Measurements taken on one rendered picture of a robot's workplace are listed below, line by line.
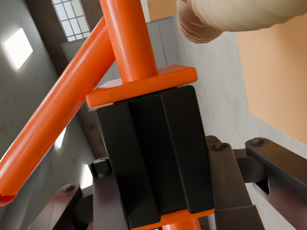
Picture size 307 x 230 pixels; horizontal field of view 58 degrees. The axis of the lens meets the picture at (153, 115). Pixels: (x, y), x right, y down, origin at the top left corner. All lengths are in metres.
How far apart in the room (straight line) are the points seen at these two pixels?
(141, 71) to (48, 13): 8.94
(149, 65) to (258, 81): 0.21
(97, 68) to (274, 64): 0.19
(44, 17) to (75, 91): 8.96
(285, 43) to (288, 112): 0.07
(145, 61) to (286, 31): 0.15
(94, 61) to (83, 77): 0.01
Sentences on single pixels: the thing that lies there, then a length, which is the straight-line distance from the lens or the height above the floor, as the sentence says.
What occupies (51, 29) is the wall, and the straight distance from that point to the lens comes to 9.18.
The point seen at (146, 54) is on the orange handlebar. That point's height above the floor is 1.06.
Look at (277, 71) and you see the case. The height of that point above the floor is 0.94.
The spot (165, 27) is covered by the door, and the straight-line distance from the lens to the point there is 8.99.
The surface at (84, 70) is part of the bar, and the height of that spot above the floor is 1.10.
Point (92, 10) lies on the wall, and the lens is 8.87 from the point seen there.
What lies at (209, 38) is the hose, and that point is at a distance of 0.22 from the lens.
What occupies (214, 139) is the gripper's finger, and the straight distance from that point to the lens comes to 0.18.
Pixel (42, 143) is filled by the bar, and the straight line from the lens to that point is 0.19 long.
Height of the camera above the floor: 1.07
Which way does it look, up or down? 1 degrees up
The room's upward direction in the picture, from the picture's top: 104 degrees counter-clockwise
